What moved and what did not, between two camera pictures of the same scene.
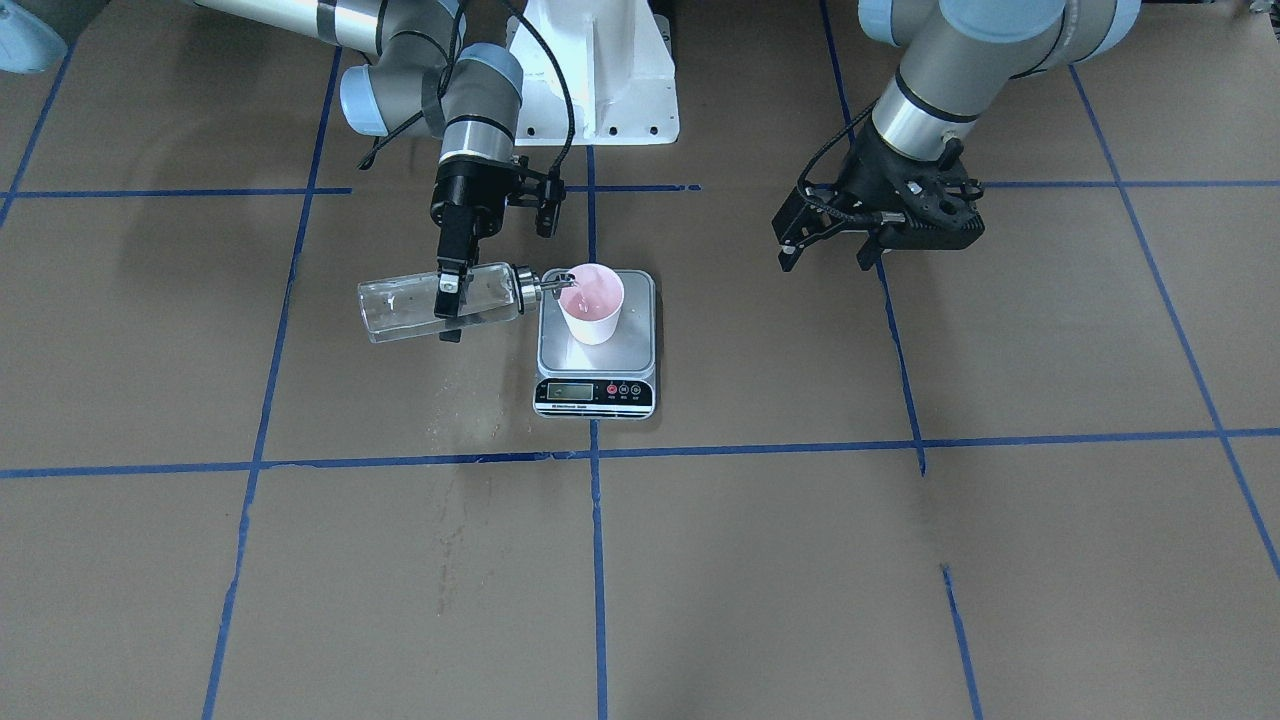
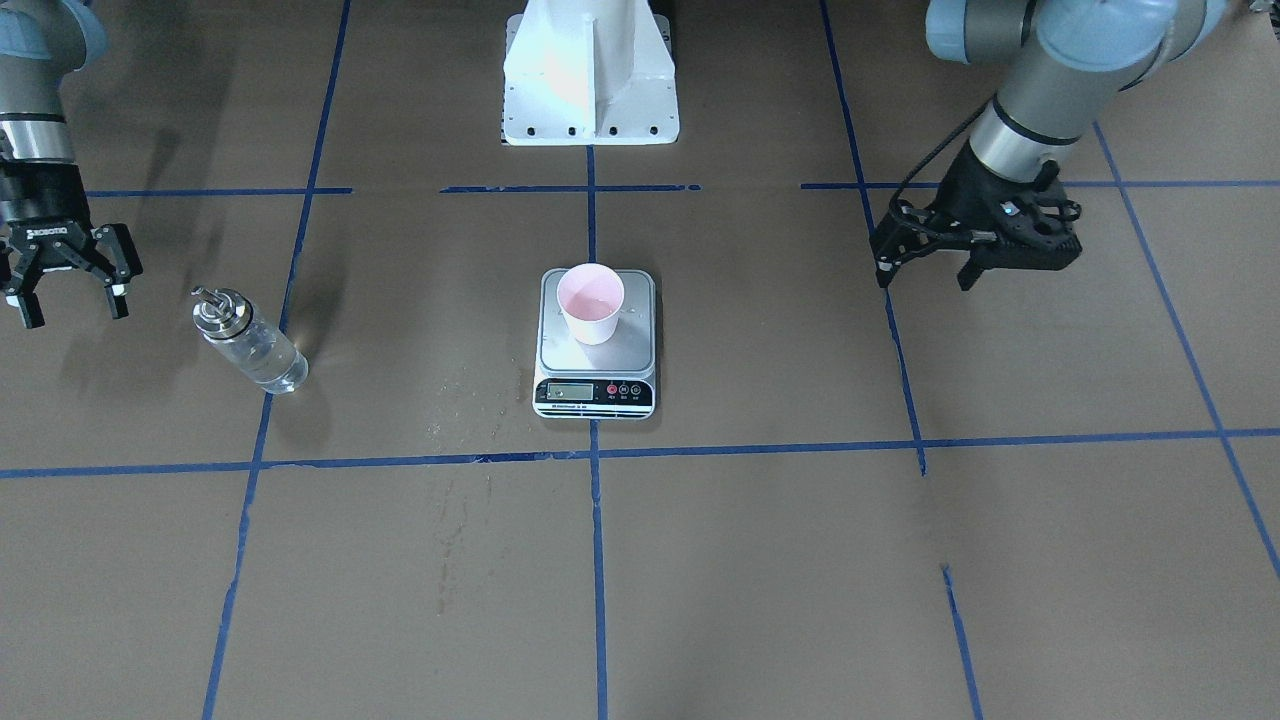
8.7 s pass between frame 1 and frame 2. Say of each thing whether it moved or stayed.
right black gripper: moved
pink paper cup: stayed
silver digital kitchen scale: stayed
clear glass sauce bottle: moved
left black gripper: moved
